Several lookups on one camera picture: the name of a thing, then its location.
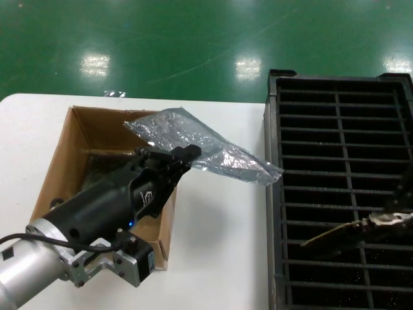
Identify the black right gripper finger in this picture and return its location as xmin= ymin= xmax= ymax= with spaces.
xmin=387 ymin=170 xmax=413 ymax=214

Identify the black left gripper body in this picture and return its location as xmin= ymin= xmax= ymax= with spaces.
xmin=43 ymin=154 xmax=180 ymax=248

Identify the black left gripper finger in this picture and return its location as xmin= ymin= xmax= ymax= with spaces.
xmin=135 ymin=144 xmax=201 ymax=161
xmin=162 ymin=158 xmax=194 ymax=187

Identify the grey antistatic plastic bag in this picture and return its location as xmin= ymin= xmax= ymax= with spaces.
xmin=123 ymin=108 xmax=285 ymax=187

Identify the black slotted plastic container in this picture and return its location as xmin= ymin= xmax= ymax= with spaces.
xmin=263 ymin=68 xmax=413 ymax=310

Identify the bagged graphics card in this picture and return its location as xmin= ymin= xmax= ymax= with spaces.
xmin=80 ymin=150 xmax=139 ymax=194

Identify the brown cardboard box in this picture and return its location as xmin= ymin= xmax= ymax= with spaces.
xmin=27 ymin=105 xmax=181 ymax=271

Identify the black cable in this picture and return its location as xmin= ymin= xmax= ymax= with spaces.
xmin=0 ymin=234 xmax=125 ymax=254

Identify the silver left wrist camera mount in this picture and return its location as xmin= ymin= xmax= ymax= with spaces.
xmin=63 ymin=227 xmax=157 ymax=289

